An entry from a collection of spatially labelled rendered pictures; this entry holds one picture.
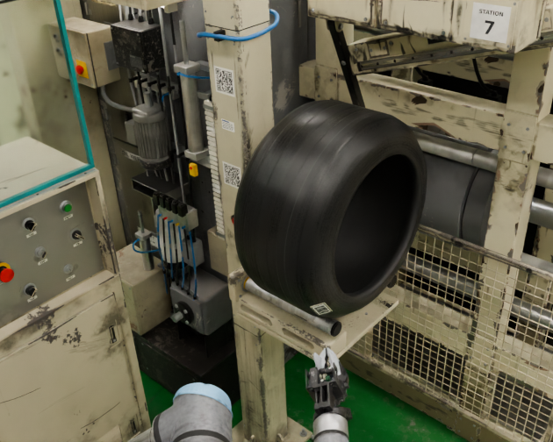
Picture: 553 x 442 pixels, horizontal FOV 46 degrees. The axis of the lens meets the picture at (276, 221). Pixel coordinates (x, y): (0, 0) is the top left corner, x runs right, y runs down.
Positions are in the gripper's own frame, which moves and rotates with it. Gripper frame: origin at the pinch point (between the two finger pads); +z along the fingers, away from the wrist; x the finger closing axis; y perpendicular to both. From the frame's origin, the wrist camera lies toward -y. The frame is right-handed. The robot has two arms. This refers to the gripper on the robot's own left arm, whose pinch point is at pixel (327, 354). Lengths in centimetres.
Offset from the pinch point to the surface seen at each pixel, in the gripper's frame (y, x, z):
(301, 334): -13.2, 11.3, 20.5
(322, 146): 38, -14, 30
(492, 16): 50, -59, 40
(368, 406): -109, 17, 59
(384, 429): -109, 11, 47
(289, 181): 35.3, -4.0, 24.5
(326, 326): -10.4, 2.8, 18.4
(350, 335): -24.0, -0.2, 25.0
